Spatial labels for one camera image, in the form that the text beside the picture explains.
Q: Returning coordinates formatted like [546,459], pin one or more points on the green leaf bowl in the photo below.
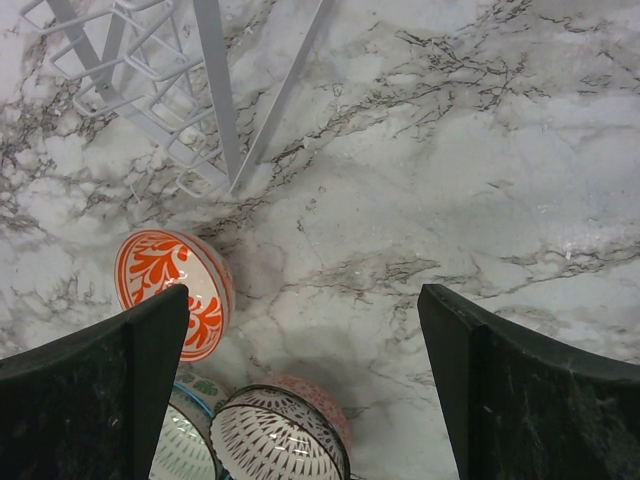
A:
[210,394]

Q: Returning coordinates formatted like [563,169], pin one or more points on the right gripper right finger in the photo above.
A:
[520,405]

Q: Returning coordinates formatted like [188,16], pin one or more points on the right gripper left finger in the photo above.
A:
[91,405]

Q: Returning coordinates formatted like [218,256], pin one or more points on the green line pattern bowl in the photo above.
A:
[182,451]

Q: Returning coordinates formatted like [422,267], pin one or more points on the orange floral bowl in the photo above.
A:
[151,260]

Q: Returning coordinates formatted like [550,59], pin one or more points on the brown line pattern bowl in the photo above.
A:
[266,432]

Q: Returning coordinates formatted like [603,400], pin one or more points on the white wire dish rack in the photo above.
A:
[130,60]

